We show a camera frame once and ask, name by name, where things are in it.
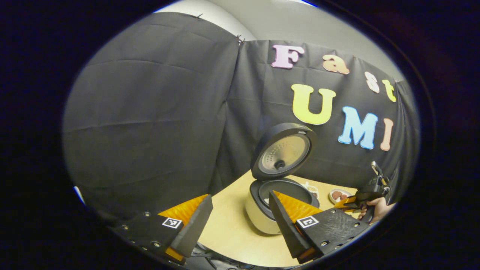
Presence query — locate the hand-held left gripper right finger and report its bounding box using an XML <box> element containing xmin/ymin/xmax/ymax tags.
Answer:
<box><xmin>268</xmin><ymin>190</ymin><xmax>372</xmax><ymax>264</ymax></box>

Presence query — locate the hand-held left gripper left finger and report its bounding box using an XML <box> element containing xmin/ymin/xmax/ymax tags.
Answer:
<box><xmin>109</xmin><ymin>194</ymin><xmax>213</xmax><ymax>265</ymax></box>

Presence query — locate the black and white rice cooker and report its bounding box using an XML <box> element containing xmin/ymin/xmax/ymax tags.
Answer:
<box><xmin>246</xmin><ymin>123</ymin><xmax>320</xmax><ymax>236</ymax></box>

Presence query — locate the round white plate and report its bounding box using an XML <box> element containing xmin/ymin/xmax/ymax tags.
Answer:
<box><xmin>329</xmin><ymin>189</ymin><xmax>353</xmax><ymax>205</ymax></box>

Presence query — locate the divided white bean dish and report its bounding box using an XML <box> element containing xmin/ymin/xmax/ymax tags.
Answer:
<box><xmin>302</xmin><ymin>181</ymin><xmax>320</xmax><ymax>199</ymax></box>

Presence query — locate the black backdrop cloth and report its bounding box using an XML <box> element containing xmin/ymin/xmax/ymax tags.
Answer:
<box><xmin>62</xmin><ymin>11</ymin><xmax>419</xmax><ymax>222</ymax></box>

